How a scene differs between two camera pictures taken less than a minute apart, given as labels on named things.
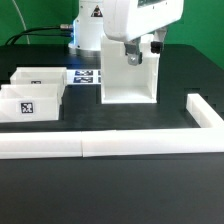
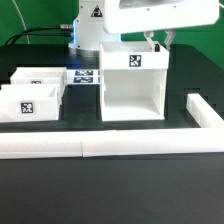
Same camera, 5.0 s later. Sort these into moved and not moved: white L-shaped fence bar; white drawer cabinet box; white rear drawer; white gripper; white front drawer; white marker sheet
Moved: white drawer cabinet box; white gripper
Not moved: white L-shaped fence bar; white front drawer; white marker sheet; white rear drawer
